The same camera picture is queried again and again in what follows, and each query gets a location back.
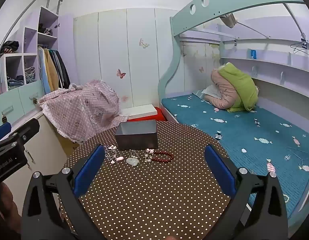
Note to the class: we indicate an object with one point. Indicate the person's left hand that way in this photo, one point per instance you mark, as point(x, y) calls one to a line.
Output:
point(8, 209)

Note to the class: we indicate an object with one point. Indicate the purple open shelf unit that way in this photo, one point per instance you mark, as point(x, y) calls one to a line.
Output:
point(38, 29)

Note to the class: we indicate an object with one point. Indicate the white pillow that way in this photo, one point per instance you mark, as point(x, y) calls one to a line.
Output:
point(213, 91)

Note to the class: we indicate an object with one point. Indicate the white butterfly wall sticker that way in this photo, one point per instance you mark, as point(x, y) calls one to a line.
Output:
point(142, 44)

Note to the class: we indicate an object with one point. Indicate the green folded quilt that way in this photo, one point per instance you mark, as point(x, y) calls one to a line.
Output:
point(244, 86)

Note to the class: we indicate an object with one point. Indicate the red storage ottoman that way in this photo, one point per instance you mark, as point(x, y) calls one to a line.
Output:
point(158, 117)

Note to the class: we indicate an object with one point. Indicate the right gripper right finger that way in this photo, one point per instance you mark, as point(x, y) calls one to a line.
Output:
point(256, 209)

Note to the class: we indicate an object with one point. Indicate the hanging clothes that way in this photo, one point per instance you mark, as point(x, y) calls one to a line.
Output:
point(52, 70)

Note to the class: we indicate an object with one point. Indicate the white foam board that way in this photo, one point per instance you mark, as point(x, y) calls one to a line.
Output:
point(139, 111)

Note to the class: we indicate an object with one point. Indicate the wire clothes hanger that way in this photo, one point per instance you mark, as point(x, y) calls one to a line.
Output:
point(300, 47)

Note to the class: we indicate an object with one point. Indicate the teal drawer cabinet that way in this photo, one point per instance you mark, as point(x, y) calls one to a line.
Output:
point(20, 101)

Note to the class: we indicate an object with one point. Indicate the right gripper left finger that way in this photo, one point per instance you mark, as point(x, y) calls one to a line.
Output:
point(52, 208)

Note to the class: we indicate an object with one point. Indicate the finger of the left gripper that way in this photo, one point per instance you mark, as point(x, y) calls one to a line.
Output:
point(5, 129)
point(17, 140)

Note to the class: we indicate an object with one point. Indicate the white jade pendant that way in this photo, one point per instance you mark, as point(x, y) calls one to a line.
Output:
point(132, 161)

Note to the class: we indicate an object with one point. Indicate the pink folded quilt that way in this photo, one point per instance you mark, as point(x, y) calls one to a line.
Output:
point(228, 93)

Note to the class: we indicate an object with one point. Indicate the small blue box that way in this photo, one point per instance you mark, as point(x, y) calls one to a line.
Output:
point(253, 54)

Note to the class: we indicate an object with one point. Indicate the white wardrobe doors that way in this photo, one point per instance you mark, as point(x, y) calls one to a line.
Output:
point(107, 41)

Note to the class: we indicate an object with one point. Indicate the teal candy print mattress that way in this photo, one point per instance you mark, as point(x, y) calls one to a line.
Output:
point(257, 140)

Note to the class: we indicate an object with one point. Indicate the pearl earrings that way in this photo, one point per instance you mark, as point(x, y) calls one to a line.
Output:
point(149, 155)

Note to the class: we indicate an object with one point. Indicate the brown polka dot tablecloth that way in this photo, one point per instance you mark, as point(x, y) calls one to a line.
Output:
point(156, 200)

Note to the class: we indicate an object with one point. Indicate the teal bunk bed frame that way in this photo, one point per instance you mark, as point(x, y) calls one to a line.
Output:
point(239, 26)

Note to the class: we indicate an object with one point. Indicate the grey metal tin box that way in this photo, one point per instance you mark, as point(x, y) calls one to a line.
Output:
point(137, 135)

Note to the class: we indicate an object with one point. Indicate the cream low cabinet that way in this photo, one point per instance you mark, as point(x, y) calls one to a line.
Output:
point(44, 154)

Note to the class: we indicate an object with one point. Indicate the pink checkered cloth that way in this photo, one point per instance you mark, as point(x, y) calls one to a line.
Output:
point(80, 112)

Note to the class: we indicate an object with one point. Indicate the pink butterfly wall sticker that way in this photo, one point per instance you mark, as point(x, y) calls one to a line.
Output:
point(120, 74)

